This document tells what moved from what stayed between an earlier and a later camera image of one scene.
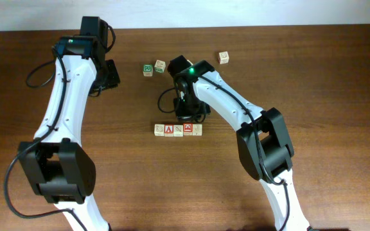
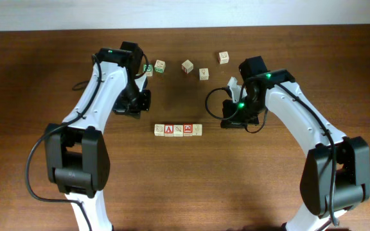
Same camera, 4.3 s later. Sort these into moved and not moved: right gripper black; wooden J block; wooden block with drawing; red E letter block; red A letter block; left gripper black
Moved: right gripper black; left gripper black
Not moved: wooden block with drawing; red E letter block; wooden J block; red A letter block
